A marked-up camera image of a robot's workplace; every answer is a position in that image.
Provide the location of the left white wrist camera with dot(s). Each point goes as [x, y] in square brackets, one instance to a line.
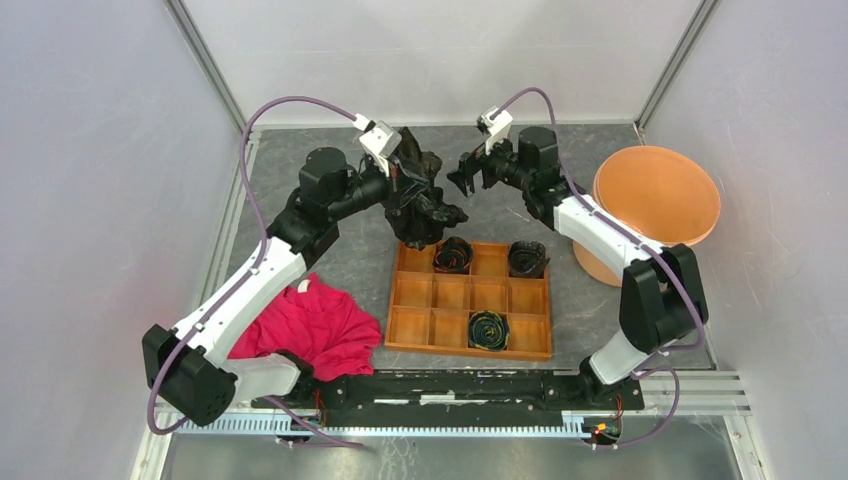
[378, 140]

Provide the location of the rolled black bag, top right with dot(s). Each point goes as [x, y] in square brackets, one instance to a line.
[527, 259]

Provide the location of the red cloth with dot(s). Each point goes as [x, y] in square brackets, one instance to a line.
[321, 325]

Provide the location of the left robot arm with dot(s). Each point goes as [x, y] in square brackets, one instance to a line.
[189, 365]

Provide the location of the black trash bag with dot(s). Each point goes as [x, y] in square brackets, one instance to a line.
[416, 210]

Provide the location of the rolled black bag, top middle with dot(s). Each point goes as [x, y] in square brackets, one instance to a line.
[453, 256]

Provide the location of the orange trash bin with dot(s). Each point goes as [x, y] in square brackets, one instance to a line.
[658, 192]

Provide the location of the orange wooden divider tray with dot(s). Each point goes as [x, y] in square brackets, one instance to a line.
[430, 311]

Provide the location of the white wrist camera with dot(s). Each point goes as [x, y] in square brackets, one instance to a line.
[378, 140]
[495, 123]

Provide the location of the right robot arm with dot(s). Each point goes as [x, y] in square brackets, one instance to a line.
[662, 298]

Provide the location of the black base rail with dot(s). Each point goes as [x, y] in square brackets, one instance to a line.
[460, 398]

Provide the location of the rolled black bag, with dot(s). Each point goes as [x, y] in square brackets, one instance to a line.
[488, 330]
[527, 259]
[453, 256]

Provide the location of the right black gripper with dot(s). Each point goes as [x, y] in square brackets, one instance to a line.
[470, 162]

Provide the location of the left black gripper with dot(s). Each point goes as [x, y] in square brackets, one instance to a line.
[404, 186]

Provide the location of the rolled black bag, bottom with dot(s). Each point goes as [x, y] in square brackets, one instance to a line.
[488, 330]

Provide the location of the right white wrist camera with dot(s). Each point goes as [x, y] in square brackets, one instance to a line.
[495, 123]

